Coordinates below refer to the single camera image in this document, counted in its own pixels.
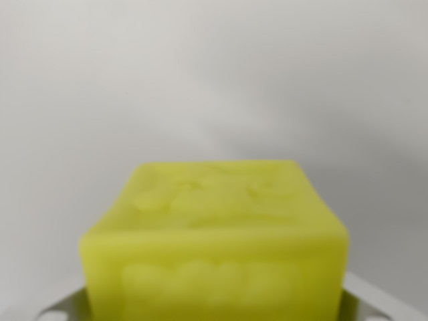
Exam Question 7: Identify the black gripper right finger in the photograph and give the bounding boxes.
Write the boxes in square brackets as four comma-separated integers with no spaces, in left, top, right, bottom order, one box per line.
[338,272,428,321]

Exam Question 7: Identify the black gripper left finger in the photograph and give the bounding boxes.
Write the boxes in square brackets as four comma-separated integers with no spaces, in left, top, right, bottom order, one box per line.
[35,287,98,321]

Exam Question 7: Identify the yellow cube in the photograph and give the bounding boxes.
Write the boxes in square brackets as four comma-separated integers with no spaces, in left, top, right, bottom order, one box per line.
[78,159,351,321]

